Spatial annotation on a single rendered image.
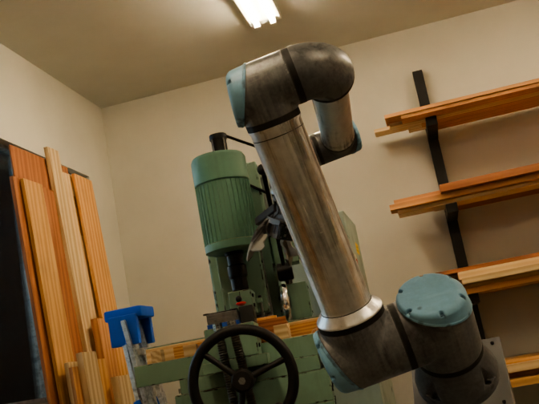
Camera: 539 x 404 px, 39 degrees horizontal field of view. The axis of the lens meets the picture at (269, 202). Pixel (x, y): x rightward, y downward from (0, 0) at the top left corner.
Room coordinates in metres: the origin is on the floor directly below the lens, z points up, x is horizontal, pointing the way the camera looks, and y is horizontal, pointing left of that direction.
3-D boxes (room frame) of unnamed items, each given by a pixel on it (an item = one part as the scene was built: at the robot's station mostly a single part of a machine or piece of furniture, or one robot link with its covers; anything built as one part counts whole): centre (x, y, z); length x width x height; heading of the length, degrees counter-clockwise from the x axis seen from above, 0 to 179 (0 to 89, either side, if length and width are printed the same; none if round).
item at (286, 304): (2.51, 0.01, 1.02); 0.12 x 0.03 x 0.12; 178
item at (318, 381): (2.51, 0.13, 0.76); 0.57 x 0.45 x 0.09; 178
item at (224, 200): (2.39, 0.14, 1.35); 0.18 x 0.18 x 0.31
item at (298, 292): (2.56, -0.03, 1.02); 0.09 x 0.07 x 0.12; 88
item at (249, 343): (2.19, 0.17, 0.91); 0.15 x 0.14 x 0.09; 88
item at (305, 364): (2.33, 0.14, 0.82); 0.40 x 0.21 x 0.04; 88
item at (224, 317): (2.19, 0.16, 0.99); 0.13 x 0.11 x 0.06; 88
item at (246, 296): (2.41, 0.13, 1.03); 0.14 x 0.07 x 0.09; 178
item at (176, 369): (2.28, 0.17, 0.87); 0.61 x 0.30 x 0.06; 88
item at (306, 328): (2.38, 0.07, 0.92); 0.60 x 0.02 x 0.04; 88
